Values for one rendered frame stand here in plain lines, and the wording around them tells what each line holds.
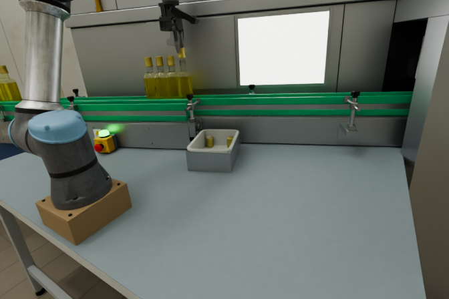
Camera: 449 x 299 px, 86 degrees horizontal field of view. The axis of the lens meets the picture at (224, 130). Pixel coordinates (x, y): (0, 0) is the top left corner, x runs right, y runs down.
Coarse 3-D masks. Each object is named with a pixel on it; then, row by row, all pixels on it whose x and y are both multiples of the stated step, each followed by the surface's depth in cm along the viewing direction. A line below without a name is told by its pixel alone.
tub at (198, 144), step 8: (200, 136) 105; (216, 136) 109; (224, 136) 108; (192, 144) 95; (200, 144) 104; (216, 144) 110; (224, 144) 109; (232, 144) 92; (216, 152) 89; (224, 152) 87
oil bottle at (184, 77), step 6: (180, 72) 113; (186, 72) 113; (180, 78) 113; (186, 78) 113; (180, 84) 114; (186, 84) 114; (180, 90) 115; (186, 90) 115; (192, 90) 119; (180, 96) 116
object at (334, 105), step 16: (336, 96) 101; (368, 96) 98; (384, 96) 97; (400, 96) 95; (208, 112) 115; (224, 112) 113; (240, 112) 112; (256, 112) 110; (272, 112) 108; (288, 112) 107; (304, 112) 105; (320, 112) 104; (336, 112) 103; (368, 112) 100; (384, 112) 99; (400, 112) 97
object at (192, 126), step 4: (196, 116) 115; (196, 120) 109; (200, 120) 113; (188, 124) 107; (192, 124) 106; (196, 124) 107; (200, 124) 114; (192, 128) 107; (196, 128) 109; (200, 128) 114; (192, 132) 108; (196, 132) 109; (192, 136) 108
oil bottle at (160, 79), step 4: (156, 72) 117; (160, 72) 115; (164, 72) 116; (156, 76) 116; (160, 76) 115; (164, 76) 115; (156, 80) 116; (160, 80) 116; (164, 80) 116; (156, 84) 117; (160, 84) 116; (164, 84) 116; (156, 88) 118; (160, 88) 117; (164, 88) 117; (156, 92) 119; (160, 92) 118; (164, 92) 118; (160, 96) 119; (164, 96) 118
